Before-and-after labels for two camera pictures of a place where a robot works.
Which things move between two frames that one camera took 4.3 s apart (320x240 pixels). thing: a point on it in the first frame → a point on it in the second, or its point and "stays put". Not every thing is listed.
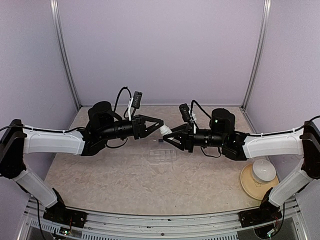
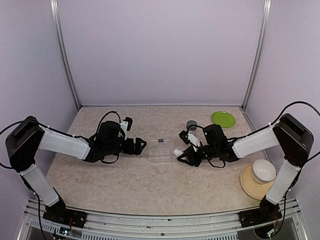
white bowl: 263,170 stays put
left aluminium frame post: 56,18 stays put
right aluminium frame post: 260,49 stays put
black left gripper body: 135,131 → 128,149
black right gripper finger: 177,140 → 190,160
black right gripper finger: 184,127 → 189,151
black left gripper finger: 143,118 → 138,143
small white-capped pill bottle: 165,130 → 178,153
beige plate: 254,189 stays put
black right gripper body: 215,139 → 211,152
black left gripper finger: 150,130 → 138,148
